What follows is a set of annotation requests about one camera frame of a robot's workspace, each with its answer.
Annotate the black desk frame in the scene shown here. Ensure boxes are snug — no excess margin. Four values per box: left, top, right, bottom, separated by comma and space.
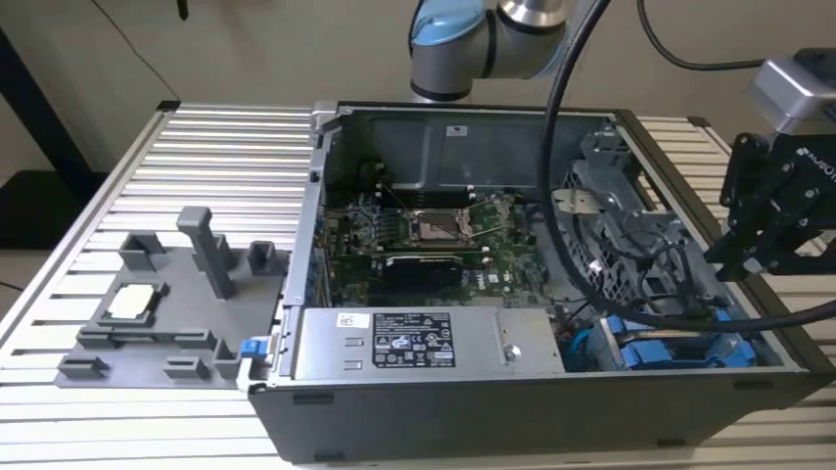
0, 26, 109, 252

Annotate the thin black wall cable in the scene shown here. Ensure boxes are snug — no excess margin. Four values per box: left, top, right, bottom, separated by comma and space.
89, 0, 183, 103

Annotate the black graphics card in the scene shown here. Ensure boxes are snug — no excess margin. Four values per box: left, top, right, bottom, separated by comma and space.
368, 248, 492, 296

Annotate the metal socket cover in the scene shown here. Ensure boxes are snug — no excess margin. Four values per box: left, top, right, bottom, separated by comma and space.
459, 192, 519, 235

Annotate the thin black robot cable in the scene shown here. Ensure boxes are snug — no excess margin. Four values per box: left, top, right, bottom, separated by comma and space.
635, 0, 767, 71

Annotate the green motherboard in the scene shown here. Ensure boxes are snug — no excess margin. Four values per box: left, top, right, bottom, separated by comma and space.
323, 190, 551, 309

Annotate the blue disk bay bracket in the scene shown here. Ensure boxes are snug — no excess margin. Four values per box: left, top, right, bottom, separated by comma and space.
621, 342, 753, 371

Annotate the silver CPU chip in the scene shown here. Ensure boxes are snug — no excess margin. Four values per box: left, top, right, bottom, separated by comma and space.
105, 283, 160, 320

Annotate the silver metal bracket tab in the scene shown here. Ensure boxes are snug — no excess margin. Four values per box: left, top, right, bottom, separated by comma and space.
549, 188, 604, 215

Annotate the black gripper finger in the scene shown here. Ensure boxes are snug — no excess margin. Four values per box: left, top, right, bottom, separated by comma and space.
703, 131, 775, 258
716, 189, 823, 284

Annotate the silver power supply unit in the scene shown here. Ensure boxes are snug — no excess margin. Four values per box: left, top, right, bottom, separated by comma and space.
287, 306, 567, 381

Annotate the hard disk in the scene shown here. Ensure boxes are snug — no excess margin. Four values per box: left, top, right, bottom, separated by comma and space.
601, 306, 737, 352

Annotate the CPU socket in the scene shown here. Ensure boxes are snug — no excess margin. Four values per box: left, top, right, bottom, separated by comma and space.
405, 208, 483, 245

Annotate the grey parts rack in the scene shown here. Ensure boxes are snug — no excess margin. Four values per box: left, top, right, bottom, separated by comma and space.
56, 205, 292, 391

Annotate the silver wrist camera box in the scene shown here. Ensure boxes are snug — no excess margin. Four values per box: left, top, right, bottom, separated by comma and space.
743, 47, 836, 135

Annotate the perforated metal drive cage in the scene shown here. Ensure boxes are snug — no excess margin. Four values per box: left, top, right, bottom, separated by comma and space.
551, 127, 711, 307

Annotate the black open PC case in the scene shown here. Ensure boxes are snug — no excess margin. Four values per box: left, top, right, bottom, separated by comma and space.
245, 100, 836, 464

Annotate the black disk wire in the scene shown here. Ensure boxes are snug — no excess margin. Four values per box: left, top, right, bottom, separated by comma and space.
643, 228, 696, 317
612, 213, 675, 261

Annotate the blue data cable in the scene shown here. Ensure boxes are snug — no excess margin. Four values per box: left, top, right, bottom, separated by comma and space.
563, 325, 595, 372

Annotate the thin wire locking lever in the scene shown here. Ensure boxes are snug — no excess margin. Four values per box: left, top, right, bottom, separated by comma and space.
376, 179, 415, 215

